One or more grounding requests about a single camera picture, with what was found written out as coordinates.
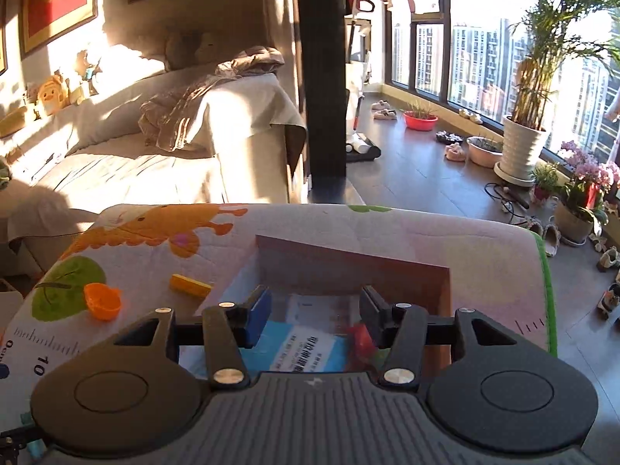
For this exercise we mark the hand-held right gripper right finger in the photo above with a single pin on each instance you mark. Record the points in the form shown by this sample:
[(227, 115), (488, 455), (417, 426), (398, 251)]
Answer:
[(370, 315)]

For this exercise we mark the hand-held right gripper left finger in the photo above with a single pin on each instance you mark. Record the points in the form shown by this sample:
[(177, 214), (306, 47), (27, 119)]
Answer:
[(259, 317)]

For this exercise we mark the blue cloth plastic packet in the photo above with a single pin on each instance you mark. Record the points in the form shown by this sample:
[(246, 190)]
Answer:
[(310, 348)]

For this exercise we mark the cardboard box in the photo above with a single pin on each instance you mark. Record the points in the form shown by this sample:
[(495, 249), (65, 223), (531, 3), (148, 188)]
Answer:
[(339, 261)]

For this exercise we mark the yellow toy block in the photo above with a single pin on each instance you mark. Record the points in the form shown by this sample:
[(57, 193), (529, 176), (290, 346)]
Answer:
[(189, 285)]

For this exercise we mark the orange plastic half shell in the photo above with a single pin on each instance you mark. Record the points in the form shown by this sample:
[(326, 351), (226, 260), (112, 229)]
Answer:
[(101, 302)]

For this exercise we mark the printed ruler mat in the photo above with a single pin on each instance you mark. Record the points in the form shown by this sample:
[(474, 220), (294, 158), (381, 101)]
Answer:
[(145, 261)]

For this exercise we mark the pair of pink slippers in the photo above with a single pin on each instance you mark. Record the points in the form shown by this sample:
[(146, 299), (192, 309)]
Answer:
[(455, 152)]

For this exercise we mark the pair of beige shoes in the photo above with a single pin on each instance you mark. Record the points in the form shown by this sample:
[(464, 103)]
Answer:
[(545, 237)]

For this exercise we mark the white sofa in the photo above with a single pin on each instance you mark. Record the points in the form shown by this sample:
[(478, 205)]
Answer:
[(121, 179)]

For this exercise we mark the red plastic basin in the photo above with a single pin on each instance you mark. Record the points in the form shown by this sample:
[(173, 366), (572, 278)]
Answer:
[(420, 122)]

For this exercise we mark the pair of light slippers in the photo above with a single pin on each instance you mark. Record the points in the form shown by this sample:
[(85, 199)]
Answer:
[(384, 111)]

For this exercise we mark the small green potted plant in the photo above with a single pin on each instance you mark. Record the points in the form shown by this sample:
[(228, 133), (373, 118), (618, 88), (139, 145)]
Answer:
[(545, 184)]

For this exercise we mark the beige crumpled blanket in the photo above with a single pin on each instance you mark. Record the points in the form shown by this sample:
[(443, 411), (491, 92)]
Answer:
[(184, 111)]

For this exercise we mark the pair of small slippers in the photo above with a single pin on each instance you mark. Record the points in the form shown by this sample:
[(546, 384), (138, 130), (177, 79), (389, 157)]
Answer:
[(470, 116)]

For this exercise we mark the potted palm plant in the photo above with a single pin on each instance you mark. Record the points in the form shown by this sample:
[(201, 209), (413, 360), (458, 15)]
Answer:
[(523, 150)]

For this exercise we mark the white upright vacuum cleaner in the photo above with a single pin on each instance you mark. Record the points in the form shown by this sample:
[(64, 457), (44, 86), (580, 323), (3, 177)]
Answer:
[(358, 82)]

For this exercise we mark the potted pink orchid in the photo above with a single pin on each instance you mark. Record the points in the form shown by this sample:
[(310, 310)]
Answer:
[(576, 203)]

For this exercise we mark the row of shoes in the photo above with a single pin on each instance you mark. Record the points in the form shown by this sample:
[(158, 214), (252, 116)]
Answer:
[(608, 276)]

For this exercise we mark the beige plush toy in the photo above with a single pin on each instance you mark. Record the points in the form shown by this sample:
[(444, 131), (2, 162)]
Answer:
[(189, 51)]

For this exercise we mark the small toy figures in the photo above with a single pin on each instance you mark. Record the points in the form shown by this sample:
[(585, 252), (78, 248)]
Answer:
[(87, 72)]

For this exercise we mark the lion plush toy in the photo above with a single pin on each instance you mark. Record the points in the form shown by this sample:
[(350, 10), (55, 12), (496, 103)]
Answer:
[(52, 97)]

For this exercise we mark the yellow plush cushion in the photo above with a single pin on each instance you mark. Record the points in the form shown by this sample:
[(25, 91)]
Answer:
[(12, 123)]

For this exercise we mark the hanging laundry cloth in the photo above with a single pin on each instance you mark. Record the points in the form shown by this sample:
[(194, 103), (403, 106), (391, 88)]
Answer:
[(614, 111)]

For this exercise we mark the red framed picture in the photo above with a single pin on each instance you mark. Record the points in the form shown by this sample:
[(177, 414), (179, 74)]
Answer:
[(58, 0)]

